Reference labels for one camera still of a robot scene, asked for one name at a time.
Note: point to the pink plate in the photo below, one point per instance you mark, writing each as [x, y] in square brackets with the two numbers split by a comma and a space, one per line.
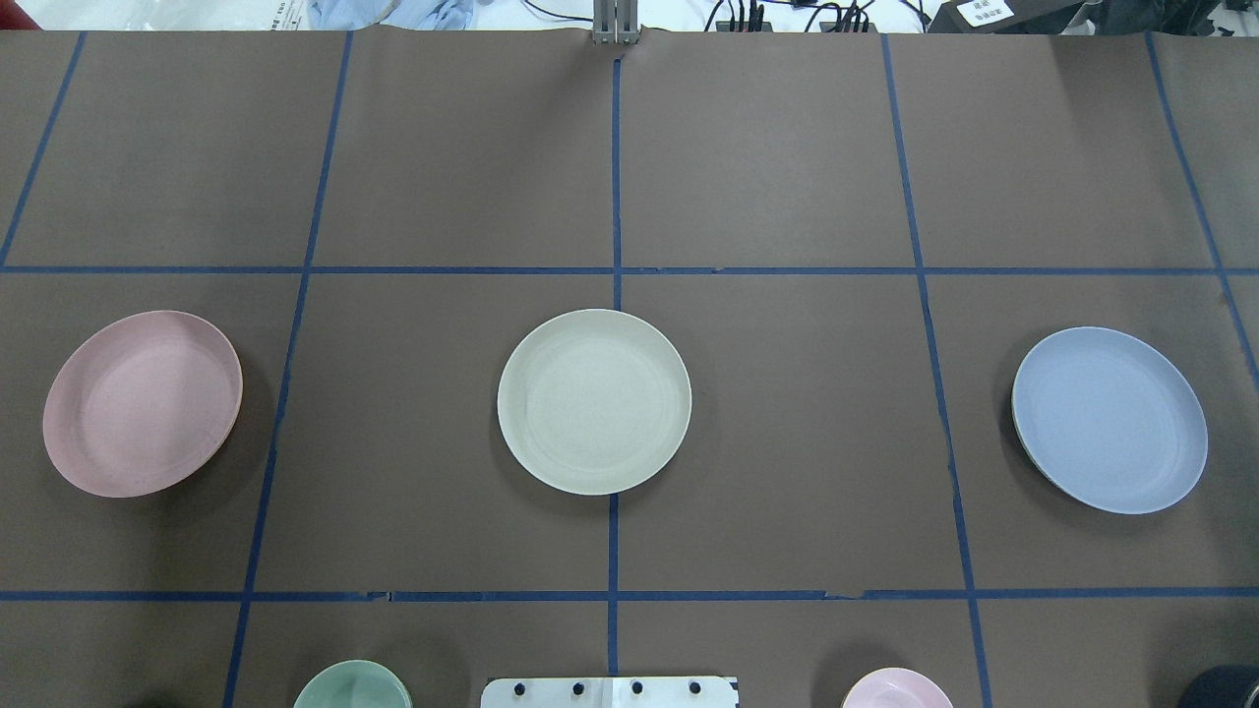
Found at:
[142, 404]

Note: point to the aluminium frame post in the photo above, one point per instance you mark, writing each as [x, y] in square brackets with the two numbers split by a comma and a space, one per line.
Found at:
[615, 22]

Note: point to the light blue cloth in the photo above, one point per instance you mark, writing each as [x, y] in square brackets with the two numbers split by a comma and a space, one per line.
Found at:
[420, 15]

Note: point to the pink bowl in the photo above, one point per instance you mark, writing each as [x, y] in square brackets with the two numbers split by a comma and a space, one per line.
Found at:
[895, 687]

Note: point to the black box with label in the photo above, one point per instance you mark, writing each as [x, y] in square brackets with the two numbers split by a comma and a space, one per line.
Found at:
[1016, 17]

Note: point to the cream white plate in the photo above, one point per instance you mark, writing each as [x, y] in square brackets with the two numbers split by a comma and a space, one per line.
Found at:
[594, 402]

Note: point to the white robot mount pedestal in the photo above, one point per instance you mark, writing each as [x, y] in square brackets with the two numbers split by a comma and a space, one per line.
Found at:
[660, 691]

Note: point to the blue plate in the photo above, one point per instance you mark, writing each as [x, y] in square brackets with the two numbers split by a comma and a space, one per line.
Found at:
[1109, 420]

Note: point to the dark blue pot with lid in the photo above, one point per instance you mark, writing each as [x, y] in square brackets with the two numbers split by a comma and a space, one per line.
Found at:
[1222, 686]

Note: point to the green bowl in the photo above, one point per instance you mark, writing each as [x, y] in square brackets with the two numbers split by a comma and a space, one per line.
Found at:
[354, 683]

